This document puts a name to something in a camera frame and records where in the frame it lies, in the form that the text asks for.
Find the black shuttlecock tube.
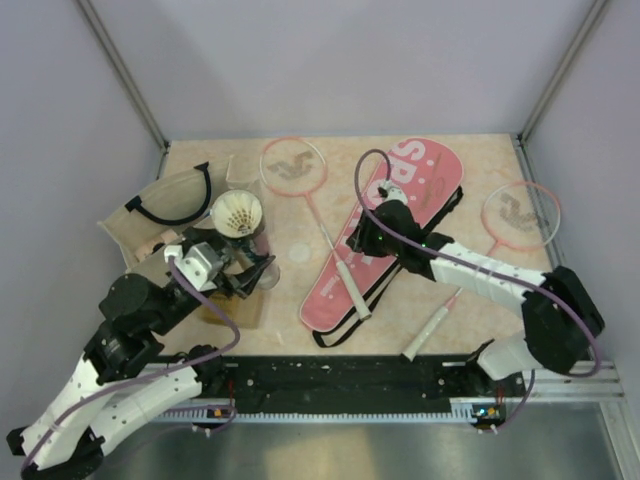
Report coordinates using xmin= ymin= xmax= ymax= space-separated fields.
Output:
xmin=210 ymin=189 xmax=272 ymax=265

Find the pink racket cover bag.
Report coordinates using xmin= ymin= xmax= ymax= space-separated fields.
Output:
xmin=299 ymin=137 xmax=463 ymax=348

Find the pink badminton racket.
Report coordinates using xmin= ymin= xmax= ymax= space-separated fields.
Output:
xmin=259 ymin=136 xmax=371 ymax=320
xmin=401 ymin=181 xmax=561 ymax=361

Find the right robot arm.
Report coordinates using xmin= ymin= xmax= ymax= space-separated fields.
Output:
xmin=347 ymin=200 xmax=605 ymax=396

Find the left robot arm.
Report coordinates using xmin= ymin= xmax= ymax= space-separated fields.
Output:
xmin=7 ymin=243 xmax=274 ymax=479

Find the brown cardboard box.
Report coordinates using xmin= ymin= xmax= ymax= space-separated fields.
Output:
xmin=194 ymin=290 xmax=264 ymax=330

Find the white tube lid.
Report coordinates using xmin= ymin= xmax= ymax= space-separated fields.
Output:
xmin=288 ymin=242 xmax=313 ymax=263

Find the beige floral tote bag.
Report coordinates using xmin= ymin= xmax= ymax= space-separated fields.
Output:
xmin=99 ymin=159 xmax=230 ymax=286

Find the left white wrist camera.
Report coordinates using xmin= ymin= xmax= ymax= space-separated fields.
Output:
xmin=164 ymin=242 xmax=225 ymax=292

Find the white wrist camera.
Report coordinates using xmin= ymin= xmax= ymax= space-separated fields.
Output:
xmin=377 ymin=180 xmax=408 ymax=205
xmin=164 ymin=242 xmax=225 ymax=292

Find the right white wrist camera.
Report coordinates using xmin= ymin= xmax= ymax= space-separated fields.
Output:
xmin=377 ymin=180 xmax=408 ymax=205

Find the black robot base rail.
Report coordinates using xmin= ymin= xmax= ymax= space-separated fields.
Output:
xmin=169 ymin=353 xmax=511 ymax=416

